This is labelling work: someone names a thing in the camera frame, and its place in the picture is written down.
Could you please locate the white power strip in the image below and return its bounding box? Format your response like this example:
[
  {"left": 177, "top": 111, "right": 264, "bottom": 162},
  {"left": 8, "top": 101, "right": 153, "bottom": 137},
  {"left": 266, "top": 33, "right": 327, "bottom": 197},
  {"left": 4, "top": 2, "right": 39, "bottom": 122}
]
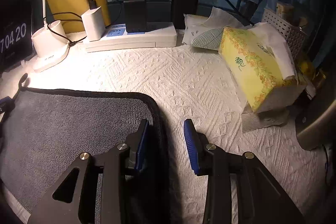
[{"left": 83, "top": 22, "right": 177, "bottom": 52}]

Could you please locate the leaf pattern tissue pack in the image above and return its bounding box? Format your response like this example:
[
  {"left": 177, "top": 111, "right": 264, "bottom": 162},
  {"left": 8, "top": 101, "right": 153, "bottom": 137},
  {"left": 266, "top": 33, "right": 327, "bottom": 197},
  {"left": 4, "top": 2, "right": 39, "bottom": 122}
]
[{"left": 182, "top": 7, "right": 244, "bottom": 51}]

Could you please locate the white desk lamp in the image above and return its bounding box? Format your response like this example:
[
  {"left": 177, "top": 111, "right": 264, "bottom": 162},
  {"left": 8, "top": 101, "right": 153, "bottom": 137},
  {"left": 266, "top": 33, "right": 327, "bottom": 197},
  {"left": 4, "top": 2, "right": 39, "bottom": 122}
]
[{"left": 31, "top": 0, "right": 70, "bottom": 72}]

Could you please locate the yellow tissue box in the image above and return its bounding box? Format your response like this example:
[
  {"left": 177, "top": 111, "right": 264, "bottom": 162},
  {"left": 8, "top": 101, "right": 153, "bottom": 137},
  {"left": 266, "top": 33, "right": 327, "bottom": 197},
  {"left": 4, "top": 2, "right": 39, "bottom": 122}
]
[{"left": 219, "top": 23, "right": 307, "bottom": 113}]

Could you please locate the black lamp cable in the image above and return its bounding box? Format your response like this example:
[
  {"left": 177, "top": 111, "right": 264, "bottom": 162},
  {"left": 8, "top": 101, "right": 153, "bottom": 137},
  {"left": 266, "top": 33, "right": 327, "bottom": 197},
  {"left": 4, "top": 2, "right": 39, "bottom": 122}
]
[{"left": 43, "top": 0, "right": 124, "bottom": 47}]

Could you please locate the tablet showing clock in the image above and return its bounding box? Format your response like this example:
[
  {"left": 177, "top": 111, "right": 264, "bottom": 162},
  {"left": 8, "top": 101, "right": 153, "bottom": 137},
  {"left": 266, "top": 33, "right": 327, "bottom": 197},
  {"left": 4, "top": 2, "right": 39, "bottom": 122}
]
[{"left": 0, "top": 0, "right": 33, "bottom": 73}]

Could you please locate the white perforated basket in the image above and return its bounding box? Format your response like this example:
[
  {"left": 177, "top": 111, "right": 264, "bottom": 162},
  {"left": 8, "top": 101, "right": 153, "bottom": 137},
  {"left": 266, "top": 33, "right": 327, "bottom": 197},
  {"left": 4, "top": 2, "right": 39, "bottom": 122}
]
[{"left": 261, "top": 1, "right": 308, "bottom": 60}]

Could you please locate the white charger adapter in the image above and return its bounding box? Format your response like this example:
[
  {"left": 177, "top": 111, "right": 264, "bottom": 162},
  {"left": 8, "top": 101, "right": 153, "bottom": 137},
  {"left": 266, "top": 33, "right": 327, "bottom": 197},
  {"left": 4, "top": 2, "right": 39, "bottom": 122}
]
[{"left": 81, "top": 1, "right": 105, "bottom": 42}]

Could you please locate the black charger block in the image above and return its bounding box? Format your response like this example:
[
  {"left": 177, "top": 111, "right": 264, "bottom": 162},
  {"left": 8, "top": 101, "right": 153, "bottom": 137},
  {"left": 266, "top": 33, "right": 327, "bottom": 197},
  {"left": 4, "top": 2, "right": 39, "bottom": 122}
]
[{"left": 123, "top": 0, "right": 147, "bottom": 34}]

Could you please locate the purple and grey towel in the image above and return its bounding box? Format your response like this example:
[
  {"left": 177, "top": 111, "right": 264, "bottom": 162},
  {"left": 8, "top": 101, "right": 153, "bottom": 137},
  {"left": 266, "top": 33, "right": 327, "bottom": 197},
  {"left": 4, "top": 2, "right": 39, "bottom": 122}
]
[{"left": 1, "top": 76, "right": 171, "bottom": 223}]

